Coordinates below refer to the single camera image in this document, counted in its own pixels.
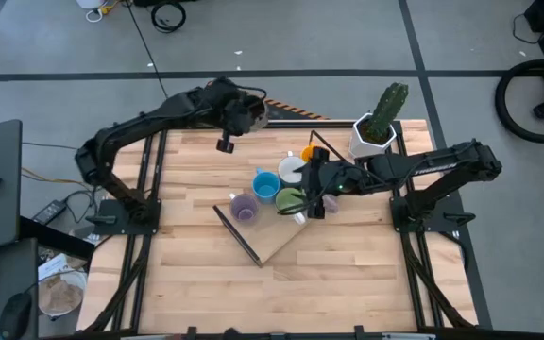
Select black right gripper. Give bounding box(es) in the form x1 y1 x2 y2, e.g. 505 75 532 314
293 146 372 201

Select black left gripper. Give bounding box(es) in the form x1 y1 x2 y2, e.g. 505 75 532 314
214 77 264 137

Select green mug white handle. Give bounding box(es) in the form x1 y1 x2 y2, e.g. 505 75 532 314
274 187 307 226

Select light blue mug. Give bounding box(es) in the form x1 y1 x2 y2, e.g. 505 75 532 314
251 167 281 205

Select purple mug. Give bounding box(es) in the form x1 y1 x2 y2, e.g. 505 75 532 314
227 192 260 223

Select black ramp orange striped edge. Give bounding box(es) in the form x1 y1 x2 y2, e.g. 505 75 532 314
205 79 330 122

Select potted cactus white pot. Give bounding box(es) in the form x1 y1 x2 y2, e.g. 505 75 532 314
348 81 410 165

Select white round object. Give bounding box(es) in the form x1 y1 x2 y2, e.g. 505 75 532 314
76 0 108 23

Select black power adapter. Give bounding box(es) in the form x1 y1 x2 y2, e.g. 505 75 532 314
32 199 68 226

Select white paper sheet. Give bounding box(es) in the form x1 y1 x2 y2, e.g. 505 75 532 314
38 252 84 282

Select white plate brown contents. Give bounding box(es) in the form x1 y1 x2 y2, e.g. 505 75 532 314
38 271 88 317

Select black desk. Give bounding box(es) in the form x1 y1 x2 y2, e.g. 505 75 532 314
0 238 40 340

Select black computer mouse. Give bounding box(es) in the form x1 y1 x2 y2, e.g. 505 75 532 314
0 291 33 340

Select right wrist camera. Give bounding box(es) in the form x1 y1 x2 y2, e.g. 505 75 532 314
306 197 327 221

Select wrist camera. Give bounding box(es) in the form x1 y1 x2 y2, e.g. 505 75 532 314
214 130 236 155
306 197 327 221

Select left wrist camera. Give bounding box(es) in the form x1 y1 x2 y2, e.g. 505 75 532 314
214 130 236 155

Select black aluminium table frame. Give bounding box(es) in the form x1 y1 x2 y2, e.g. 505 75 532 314
82 120 479 340

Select wooden riser shelf black frame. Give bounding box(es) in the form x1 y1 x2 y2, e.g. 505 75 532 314
212 130 361 268

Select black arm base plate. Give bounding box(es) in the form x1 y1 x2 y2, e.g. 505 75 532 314
389 195 467 233
95 197 162 236

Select coiled black cable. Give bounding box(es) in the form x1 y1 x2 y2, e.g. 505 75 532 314
150 1 188 34

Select long black floor cable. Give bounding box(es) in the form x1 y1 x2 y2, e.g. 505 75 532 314
124 0 169 98

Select black vacuum hose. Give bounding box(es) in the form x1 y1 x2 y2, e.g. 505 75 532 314
494 59 544 145

